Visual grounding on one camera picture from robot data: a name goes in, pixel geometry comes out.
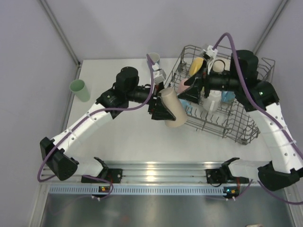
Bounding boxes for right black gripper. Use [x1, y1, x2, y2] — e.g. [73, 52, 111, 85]
[177, 59, 241, 105]

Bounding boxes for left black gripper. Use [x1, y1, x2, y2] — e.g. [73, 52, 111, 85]
[126, 81, 176, 120]

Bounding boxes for pink mug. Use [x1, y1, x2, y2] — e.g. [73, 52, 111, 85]
[177, 79, 190, 94]

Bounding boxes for beige tumbler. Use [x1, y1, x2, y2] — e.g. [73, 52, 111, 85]
[160, 87, 187, 128]

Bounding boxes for yellow mug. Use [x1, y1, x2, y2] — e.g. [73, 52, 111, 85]
[188, 57, 204, 77]

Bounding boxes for white mug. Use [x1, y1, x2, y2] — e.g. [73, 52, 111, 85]
[203, 90, 222, 112]

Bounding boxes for floral cream mug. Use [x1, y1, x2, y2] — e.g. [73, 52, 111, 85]
[212, 58, 231, 72]

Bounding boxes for blue butterfly mug orange inside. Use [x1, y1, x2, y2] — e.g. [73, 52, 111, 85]
[221, 91, 235, 104]

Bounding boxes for dark blue mug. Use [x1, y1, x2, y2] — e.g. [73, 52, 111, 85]
[148, 52, 160, 64]

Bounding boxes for green tumbler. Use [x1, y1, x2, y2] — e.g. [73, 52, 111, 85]
[70, 79, 90, 102]

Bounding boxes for light blue mug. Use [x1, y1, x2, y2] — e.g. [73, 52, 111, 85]
[179, 99, 192, 113]

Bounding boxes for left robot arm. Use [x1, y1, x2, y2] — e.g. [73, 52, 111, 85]
[40, 66, 177, 183]

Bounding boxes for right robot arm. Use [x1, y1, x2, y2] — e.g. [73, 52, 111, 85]
[179, 48, 303, 192]

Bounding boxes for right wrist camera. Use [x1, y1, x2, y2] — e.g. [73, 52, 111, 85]
[200, 44, 218, 74]

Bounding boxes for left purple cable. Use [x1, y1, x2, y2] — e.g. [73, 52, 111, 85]
[37, 53, 158, 183]

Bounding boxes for perforated cable tray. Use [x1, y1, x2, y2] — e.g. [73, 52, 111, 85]
[49, 185, 238, 196]

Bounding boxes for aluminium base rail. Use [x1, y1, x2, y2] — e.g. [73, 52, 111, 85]
[37, 158, 269, 184]

